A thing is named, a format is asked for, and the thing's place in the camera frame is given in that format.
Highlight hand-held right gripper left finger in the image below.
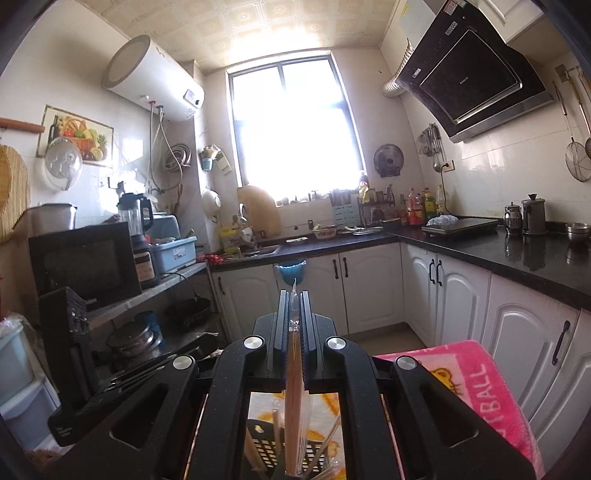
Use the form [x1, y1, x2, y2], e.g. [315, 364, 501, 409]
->
[28, 290, 291, 480]

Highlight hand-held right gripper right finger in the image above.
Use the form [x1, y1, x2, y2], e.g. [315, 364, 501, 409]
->
[300, 290, 548, 480]

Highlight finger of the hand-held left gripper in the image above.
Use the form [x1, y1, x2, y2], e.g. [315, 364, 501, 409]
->
[106, 333, 219, 384]
[99, 360, 176, 394]

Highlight grey plastic cutlery basket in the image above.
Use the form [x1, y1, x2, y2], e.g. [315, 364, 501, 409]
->
[242, 418, 345, 480]

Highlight hanging metal utensils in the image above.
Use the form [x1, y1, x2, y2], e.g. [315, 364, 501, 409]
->
[417, 124, 446, 172]

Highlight stack of steel pots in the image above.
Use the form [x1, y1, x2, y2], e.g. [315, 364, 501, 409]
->
[106, 320, 163, 365]

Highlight black wok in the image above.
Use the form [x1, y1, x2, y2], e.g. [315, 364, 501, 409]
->
[165, 296, 213, 328]

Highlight blue hanging bin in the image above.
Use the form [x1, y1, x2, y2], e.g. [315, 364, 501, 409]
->
[273, 261, 306, 286]

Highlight plastic drawer unit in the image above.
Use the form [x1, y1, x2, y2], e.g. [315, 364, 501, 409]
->
[0, 318, 61, 450]

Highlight steel shelf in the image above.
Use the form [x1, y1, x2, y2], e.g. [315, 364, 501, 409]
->
[85, 261, 208, 326]

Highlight black microwave oven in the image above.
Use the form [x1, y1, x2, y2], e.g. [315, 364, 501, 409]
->
[28, 222, 143, 310]

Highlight blue dish tub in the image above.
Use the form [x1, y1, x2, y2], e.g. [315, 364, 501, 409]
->
[150, 215, 198, 273]

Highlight wooden cutting board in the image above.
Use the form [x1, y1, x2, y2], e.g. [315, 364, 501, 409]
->
[238, 185, 281, 237]

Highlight teal knife block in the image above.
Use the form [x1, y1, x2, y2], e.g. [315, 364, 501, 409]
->
[333, 203, 357, 229]

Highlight black blender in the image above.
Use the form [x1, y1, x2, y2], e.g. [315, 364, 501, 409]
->
[116, 193, 160, 289]

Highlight black spice rack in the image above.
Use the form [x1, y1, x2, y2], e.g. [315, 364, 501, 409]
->
[358, 189, 402, 227]

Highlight grey plastic bucket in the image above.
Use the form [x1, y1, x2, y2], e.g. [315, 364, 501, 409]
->
[30, 203, 78, 236]

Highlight white base cabinets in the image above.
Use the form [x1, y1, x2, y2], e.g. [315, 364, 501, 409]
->
[210, 242, 591, 444]

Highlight red label oil bottle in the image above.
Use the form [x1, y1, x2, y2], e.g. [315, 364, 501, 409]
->
[406, 187, 426, 226]

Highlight round bamboo tray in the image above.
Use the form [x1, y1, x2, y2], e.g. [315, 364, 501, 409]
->
[0, 144, 31, 243]

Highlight teal hanging brush caddy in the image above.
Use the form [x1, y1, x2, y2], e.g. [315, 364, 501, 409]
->
[199, 144, 232, 174]

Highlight black induction cooker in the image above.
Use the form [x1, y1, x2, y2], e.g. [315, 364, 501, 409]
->
[421, 217, 499, 238]

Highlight pink printed blanket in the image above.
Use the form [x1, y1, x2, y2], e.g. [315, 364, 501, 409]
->
[245, 340, 536, 480]

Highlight kitchen window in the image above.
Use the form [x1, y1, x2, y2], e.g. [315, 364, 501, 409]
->
[225, 53, 368, 208]

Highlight black kitchen countertop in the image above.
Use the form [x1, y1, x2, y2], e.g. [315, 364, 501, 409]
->
[208, 222, 591, 311]

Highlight small steel kettle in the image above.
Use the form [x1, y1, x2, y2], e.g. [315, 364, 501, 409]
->
[503, 202, 523, 236]

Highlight wooden rolling pin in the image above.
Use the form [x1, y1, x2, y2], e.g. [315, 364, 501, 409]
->
[0, 117, 44, 134]

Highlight large steel kettle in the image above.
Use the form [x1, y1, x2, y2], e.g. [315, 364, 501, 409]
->
[522, 193, 548, 235]

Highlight white water heater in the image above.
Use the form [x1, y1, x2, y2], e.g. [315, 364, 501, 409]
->
[102, 34, 206, 121]

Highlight black range hood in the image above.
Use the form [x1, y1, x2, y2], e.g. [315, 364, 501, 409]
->
[394, 0, 555, 144]

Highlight small wall fan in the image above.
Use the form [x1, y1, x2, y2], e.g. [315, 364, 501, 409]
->
[373, 144, 404, 178]

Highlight coiled hose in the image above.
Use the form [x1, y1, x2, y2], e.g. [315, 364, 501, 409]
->
[163, 143, 192, 171]

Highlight fruit wall picture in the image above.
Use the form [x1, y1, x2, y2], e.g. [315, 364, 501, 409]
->
[41, 105, 114, 168]

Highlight silver vent duct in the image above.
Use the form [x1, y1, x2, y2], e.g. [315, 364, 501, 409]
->
[381, 39, 414, 97]

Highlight wire mesh strainer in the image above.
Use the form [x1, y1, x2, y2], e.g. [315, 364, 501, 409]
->
[566, 69, 590, 181]

